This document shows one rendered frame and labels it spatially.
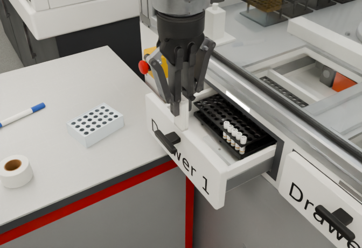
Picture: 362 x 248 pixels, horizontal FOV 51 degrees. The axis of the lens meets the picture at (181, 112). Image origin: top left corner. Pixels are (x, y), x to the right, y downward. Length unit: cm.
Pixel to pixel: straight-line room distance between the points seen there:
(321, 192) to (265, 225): 27
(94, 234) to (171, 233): 29
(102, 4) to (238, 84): 81
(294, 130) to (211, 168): 17
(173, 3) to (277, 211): 53
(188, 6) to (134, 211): 66
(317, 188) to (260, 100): 20
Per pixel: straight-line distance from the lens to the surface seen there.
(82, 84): 125
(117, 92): 118
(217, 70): 86
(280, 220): 90
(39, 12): 143
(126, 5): 153
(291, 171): 76
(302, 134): 72
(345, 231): 68
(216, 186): 72
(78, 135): 100
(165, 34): 59
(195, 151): 74
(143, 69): 106
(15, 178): 93
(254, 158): 77
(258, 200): 93
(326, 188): 71
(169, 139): 77
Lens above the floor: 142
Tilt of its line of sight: 38 degrees down
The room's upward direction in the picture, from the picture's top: straight up
